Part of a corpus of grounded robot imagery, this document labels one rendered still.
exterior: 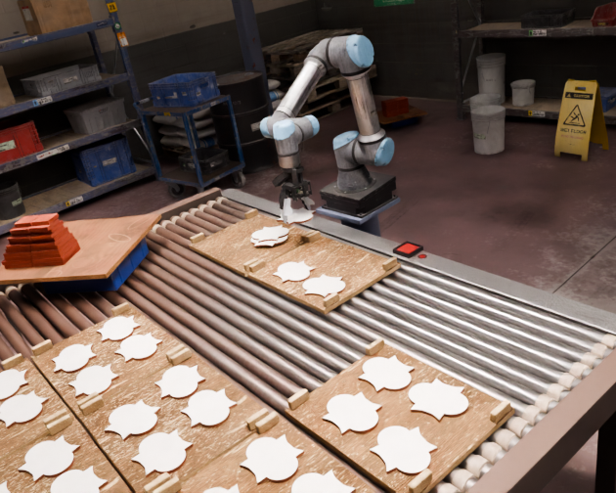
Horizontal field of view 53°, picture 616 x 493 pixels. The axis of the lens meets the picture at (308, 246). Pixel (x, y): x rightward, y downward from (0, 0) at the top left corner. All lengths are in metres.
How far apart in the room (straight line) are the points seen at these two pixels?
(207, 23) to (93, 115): 2.08
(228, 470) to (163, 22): 6.38
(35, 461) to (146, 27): 6.07
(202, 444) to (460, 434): 0.59
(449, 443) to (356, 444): 0.20
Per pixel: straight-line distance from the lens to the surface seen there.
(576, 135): 5.52
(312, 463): 1.43
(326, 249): 2.25
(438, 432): 1.45
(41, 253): 2.45
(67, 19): 6.26
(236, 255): 2.35
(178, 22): 7.53
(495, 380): 1.62
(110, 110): 6.44
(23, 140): 6.12
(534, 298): 1.92
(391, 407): 1.52
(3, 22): 6.76
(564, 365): 1.67
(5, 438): 1.84
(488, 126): 5.71
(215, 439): 1.54
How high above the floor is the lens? 1.94
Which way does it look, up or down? 26 degrees down
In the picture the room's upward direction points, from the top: 10 degrees counter-clockwise
